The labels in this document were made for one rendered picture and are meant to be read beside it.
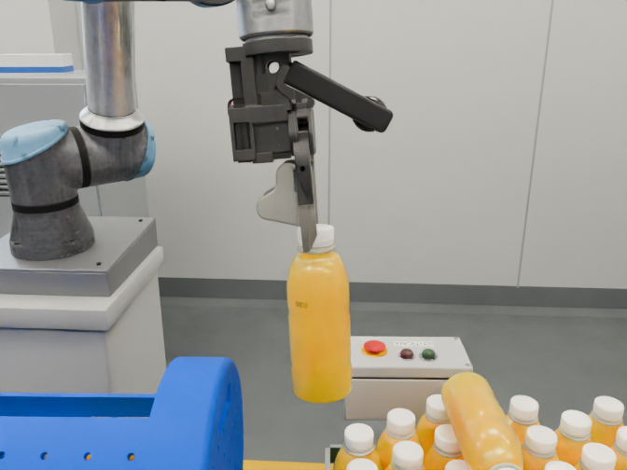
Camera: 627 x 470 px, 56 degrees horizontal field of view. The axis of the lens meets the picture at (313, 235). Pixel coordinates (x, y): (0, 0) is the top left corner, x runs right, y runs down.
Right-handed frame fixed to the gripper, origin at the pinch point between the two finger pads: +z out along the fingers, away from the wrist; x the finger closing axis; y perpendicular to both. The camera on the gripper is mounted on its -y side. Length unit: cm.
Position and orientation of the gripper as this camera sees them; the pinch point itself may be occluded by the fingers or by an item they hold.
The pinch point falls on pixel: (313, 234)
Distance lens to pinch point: 62.7
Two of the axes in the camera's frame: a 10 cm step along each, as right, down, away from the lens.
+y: -10.0, 0.7, 0.5
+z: 0.8, 9.8, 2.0
